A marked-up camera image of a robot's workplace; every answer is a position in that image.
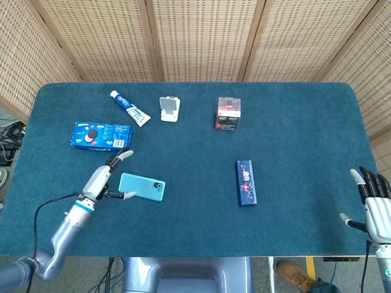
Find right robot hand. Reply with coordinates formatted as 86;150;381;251
339;166;391;245

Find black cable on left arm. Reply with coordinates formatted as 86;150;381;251
26;191;81;293

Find blue jeans leg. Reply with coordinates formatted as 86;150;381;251
311;277;343;293

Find tan work boot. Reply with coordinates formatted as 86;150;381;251
276;260;315;292

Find white table leg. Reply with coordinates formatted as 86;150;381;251
268;256;276;293

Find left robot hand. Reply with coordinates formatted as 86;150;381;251
81;147;137;202

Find long blue floral box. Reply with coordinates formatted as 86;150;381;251
234;159;258;207

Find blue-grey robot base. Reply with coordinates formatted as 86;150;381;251
122;256;254;293

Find woven bamboo folding screen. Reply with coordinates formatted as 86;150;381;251
0;0;391;175

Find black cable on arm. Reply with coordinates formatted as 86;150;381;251
360;239;371;293
26;191;81;293

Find blue Oreo cookie box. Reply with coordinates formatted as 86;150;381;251
70;121;133;154

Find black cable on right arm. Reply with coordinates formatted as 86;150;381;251
360;239;371;293

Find teal smartphone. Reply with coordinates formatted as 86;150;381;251
118;172;166;203

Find black cables under table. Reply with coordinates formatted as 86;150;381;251
88;256;126;293

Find blue white toothpaste tube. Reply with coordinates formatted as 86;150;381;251
109;90;152;128

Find black cables on floor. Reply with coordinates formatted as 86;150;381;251
0;117;27;167

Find white phone stand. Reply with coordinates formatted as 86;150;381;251
159;96;181;123

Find red black cube box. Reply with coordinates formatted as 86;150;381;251
214;96;242;133

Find blue table mat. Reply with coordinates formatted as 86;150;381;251
0;81;382;258

